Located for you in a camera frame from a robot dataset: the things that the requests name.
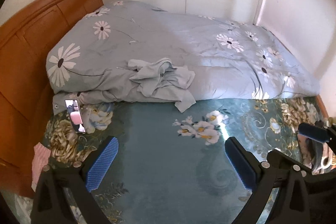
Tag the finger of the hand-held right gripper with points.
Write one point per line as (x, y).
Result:
(313, 133)

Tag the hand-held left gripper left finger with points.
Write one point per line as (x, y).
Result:
(102, 163)

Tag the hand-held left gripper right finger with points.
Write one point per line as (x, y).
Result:
(240, 163)

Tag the pale printed t-shirt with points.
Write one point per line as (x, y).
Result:
(157, 77)

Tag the smartphone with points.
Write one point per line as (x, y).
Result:
(74, 116)

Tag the pink cloth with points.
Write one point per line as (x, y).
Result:
(40, 161)

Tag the orange wooden headboard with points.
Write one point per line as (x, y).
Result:
(26, 56)

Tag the daisy print grey duvet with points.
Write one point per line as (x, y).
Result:
(157, 37)

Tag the wooden bed side rail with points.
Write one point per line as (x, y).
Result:
(323, 107)

